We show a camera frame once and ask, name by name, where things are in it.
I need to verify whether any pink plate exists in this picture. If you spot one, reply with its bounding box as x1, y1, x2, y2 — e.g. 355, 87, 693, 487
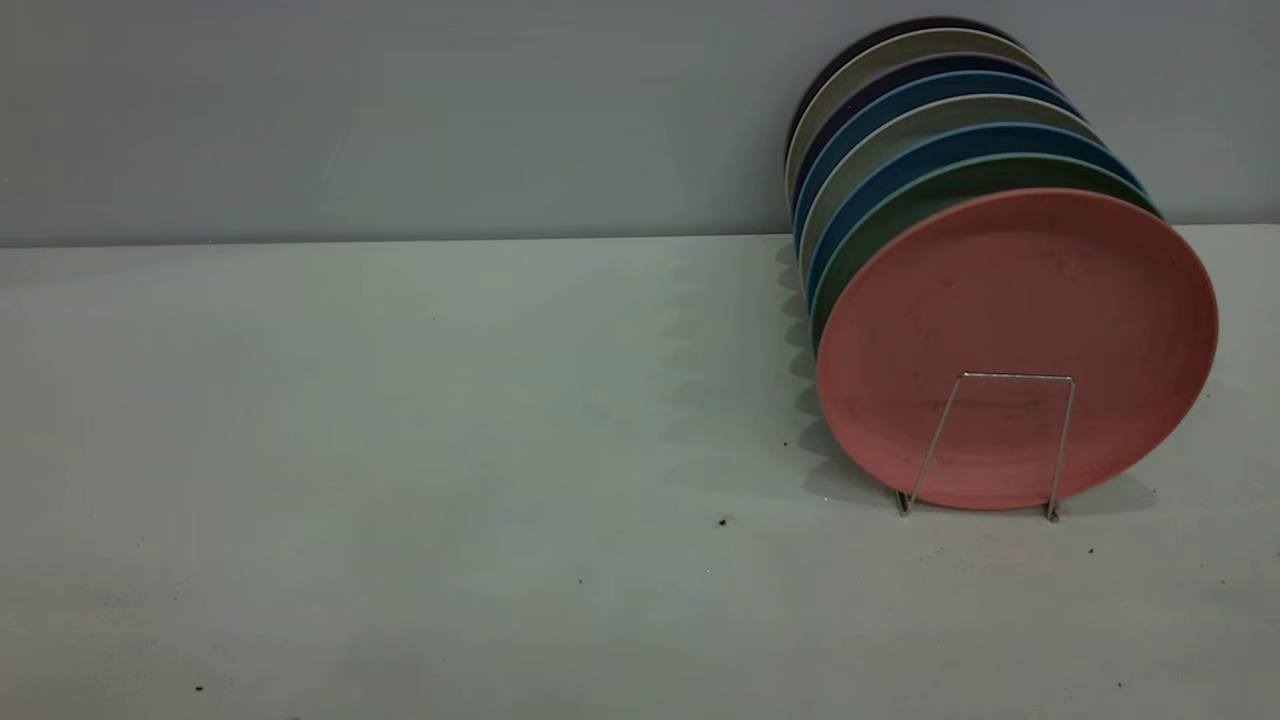
814, 187, 1222, 512

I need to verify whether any metal wire plate rack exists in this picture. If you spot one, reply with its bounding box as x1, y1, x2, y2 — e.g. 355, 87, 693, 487
896, 370, 1079, 523

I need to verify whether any beige plate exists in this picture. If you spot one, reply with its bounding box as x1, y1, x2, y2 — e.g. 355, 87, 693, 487
799, 92, 1107, 273
785, 26, 1051, 191

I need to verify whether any blue plate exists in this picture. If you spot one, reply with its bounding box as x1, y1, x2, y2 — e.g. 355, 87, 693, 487
792, 68, 1087, 247
804, 121, 1147, 303

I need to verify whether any green plate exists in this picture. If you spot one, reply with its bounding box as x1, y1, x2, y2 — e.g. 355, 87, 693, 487
809, 151, 1162, 353

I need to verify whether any dark purple plate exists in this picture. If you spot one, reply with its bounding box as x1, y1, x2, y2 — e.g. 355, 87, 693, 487
785, 14, 1021, 151
789, 51, 1057, 201

